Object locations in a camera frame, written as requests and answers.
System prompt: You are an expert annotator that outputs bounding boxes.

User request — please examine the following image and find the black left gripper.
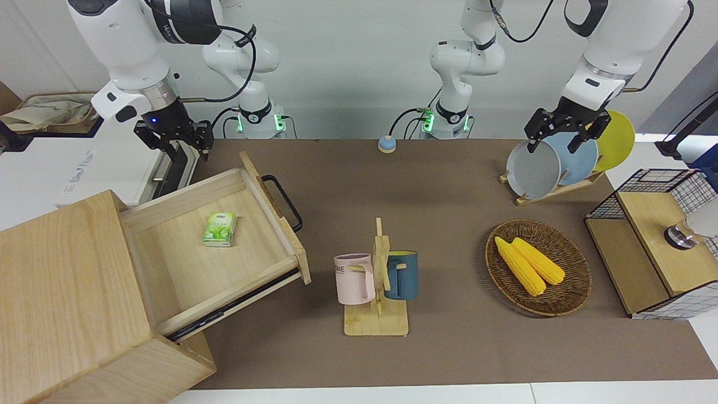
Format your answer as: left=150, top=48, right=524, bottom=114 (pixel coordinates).
left=524, top=97, right=613, bottom=156

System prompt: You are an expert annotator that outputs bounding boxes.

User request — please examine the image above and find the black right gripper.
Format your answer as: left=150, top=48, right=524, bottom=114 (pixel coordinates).
left=134, top=100, right=215, bottom=167

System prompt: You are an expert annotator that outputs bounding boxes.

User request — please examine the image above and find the light wooden drawer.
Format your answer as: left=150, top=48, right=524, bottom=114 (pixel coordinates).
left=119, top=150, right=312, bottom=339

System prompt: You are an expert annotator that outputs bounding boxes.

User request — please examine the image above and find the light blue plate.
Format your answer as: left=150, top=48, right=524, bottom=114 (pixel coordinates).
left=544, top=132, right=599, bottom=187

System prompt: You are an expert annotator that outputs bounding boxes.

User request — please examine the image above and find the grey plate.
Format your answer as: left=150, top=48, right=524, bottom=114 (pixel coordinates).
left=506, top=139, right=562, bottom=200

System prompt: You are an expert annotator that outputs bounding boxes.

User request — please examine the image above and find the wooden plate rack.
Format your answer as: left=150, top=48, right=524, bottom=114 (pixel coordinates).
left=499, top=170, right=605, bottom=206

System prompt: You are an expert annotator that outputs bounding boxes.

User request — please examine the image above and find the yellow plate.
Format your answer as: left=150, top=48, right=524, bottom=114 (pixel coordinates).
left=586, top=110, right=636, bottom=172

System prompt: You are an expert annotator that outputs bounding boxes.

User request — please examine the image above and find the white toaster oven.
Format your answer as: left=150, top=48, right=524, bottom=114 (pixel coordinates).
left=55, top=135, right=200, bottom=208

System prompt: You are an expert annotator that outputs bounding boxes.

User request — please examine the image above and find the green tissue pack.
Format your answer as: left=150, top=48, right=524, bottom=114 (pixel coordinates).
left=202, top=212, right=237, bottom=248

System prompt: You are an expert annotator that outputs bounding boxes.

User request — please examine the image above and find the black stand pole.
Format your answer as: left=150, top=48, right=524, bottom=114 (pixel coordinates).
left=655, top=93, right=718, bottom=159

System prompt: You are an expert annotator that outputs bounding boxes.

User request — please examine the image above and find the brown table mat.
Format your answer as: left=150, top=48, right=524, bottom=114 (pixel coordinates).
left=168, top=139, right=718, bottom=391

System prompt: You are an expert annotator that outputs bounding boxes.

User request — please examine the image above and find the yellow corn cob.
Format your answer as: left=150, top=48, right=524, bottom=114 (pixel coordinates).
left=511, top=237, right=566, bottom=286
left=494, top=236, right=547, bottom=297

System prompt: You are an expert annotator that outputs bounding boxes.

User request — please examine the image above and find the beige cloth bag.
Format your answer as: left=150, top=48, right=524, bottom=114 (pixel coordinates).
left=0, top=94, right=95, bottom=133

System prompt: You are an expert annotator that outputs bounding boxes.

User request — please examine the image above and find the brown wicker basket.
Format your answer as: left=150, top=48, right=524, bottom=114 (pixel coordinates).
left=485, top=219, right=593, bottom=318

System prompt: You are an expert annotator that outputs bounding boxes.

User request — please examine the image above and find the blue box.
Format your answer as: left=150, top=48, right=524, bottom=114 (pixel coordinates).
left=691, top=145, right=718, bottom=191

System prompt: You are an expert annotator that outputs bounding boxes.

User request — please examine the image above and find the white cylindrical bottle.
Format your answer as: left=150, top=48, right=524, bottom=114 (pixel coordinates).
left=664, top=205, right=718, bottom=250

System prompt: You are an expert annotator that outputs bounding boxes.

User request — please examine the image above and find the light wooden cabinet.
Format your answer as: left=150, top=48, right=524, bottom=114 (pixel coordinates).
left=0, top=190, right=217, bottom=404

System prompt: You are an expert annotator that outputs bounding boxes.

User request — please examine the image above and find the dark blue mug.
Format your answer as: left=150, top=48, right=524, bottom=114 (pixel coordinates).
left=384, top=250, right=420, bottom=301

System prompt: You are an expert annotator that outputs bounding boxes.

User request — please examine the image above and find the pink mug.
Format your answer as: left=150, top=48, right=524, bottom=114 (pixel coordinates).
left=334, top=254, right=376, bottom=305

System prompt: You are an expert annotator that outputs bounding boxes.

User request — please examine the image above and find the wooden mug stand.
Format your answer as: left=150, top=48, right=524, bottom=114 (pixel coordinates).
left=343, top=217, right=409, bottom=337

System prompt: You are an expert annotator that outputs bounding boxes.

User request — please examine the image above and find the black right base cable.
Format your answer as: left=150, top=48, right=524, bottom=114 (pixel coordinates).
left=210, top=107, right=242, bottom=140

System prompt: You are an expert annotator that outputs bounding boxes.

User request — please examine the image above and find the black base cable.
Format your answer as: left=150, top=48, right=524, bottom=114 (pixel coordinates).
left=390, top=107, right=435, bottom=140
left=210, top=107, right=242, bottom=140

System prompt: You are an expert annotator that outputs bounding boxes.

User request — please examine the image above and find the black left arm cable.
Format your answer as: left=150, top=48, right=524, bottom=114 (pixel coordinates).
left=490, top=0, right=556, bottom=44

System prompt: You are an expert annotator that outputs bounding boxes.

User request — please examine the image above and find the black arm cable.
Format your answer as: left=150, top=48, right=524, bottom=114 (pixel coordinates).
left=182, top=22, right=259, bottom=104
left=490, top=0, right=556, bottom=44

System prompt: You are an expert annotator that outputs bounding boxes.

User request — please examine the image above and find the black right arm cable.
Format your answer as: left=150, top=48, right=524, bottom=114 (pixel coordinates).
left=182, top=22, right=259, bottom=104

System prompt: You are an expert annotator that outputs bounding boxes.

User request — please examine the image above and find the wire grid wooden shelf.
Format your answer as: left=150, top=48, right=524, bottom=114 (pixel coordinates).
left=584, top=168, right=718, bottom=320

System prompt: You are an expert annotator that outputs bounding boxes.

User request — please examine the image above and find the black metal drawer handle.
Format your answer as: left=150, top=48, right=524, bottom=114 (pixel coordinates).
left=261, top=175, right=304, bottom=233

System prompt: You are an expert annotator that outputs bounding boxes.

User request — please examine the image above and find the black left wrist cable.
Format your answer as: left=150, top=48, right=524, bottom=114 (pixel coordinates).
left=623, top=0, right=696, bottom=93

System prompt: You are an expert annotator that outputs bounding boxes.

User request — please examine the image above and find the black left base cable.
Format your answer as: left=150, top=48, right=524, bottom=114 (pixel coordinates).
left=390, top=107, right=435, bottom=140

